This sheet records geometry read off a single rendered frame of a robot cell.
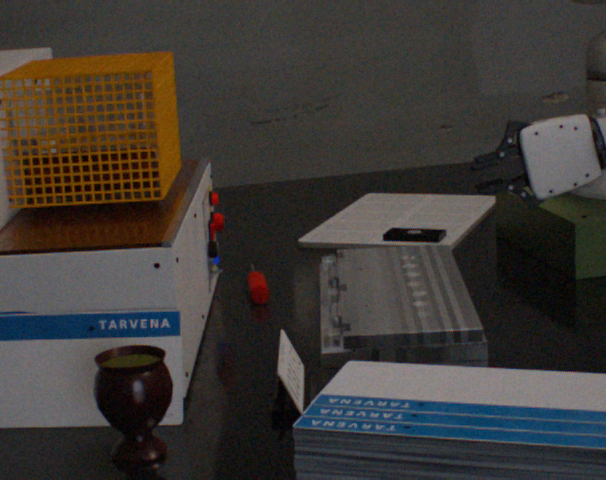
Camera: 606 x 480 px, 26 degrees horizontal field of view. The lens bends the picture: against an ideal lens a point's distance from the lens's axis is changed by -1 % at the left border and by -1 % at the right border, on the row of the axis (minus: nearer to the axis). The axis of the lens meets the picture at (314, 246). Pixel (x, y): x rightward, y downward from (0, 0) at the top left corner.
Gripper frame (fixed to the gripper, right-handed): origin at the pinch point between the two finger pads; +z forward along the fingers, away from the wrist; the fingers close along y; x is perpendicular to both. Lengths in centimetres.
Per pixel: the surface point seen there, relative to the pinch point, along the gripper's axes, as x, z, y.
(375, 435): -67, 21, 6
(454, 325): -20.2, 10.3, 13.1
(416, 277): 3.3, 13.2, 12.4
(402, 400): -60, 18, 6
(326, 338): -19.9, 26.1, 10.3
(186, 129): 213, 67, 8
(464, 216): 54, 2, 18
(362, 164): 227, 19, 36
